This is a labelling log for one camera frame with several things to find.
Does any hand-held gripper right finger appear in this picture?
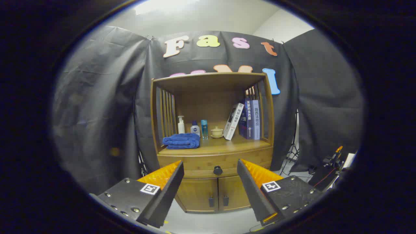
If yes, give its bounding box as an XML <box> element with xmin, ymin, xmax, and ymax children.
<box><xmin>237</xmin><ymin>159</ymin><xmax>323</xmax><ymax>227</ymax></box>

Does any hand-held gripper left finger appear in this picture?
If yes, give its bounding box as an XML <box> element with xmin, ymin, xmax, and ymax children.
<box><xmin>89</xmin><ymin>160</ymin><xmax>185</xmax><ymax>228</ymax></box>

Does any wooden cabinet door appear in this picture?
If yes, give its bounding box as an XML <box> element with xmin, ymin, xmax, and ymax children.
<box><xmin>175</xmin><ymin>178</ymin><xmax>219</xmax><ymax>212</ymax></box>
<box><xmin>218</xmin><ymin>175</ymin><xmax>252</xmax><ymax>211</ymax></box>

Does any wooden countertop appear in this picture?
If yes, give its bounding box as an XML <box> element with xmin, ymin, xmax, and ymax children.
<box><xmin>158</xmin><ymin>132</ymin><xmax>273</xmax><ymax>156</ymax></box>

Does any wooden cabinet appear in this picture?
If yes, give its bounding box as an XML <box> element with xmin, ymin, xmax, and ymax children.
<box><xmin>150</xmin><ymin>72</ymin><xmax>275</xmax><ymax>213</ymax></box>

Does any black tripod stand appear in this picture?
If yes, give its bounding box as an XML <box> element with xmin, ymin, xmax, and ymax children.
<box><xmin>133</xmin><ymin>94</ymin><xmax>148</xmax><ymax>177</ymax></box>
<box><xmin>280</xmin><ymin>109</ymin><xmax>300</xmax><ymax>176</ymax></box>

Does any blue folded towel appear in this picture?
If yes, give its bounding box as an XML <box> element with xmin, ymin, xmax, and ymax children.
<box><xmin>162</xmin><ymin>133</ymin><xmax>201</xmax><ymax>150</ymax></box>

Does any dark blue book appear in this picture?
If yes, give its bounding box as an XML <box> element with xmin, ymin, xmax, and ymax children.
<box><xmin>239</xmin><ymin>98</ymin><xmax>254</xmax><ymax>139</ymax></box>

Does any light blue book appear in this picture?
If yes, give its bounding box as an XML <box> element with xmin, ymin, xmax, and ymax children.
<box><xmin>252</xmin><ymin>99</ymin><xmax>261</xmax><ymax>140</ymax></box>

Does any white book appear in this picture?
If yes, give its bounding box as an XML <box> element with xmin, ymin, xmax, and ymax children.
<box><xmin>223</xmin><ymin>103</ymin><xmax>244</xmax><ymax>141</ymax></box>

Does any black device with orange tip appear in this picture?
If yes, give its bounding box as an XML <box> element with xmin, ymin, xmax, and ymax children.
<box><xmin>322</xmin><ymin>146</ymin><xmax>344</xmax><ymax>169</ymax></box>

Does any white sheet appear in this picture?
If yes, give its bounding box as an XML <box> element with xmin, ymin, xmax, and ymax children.
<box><xmin>341</xmin><ymin>153</ymin><xmax>356</xmax><ymax>169</ymax></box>

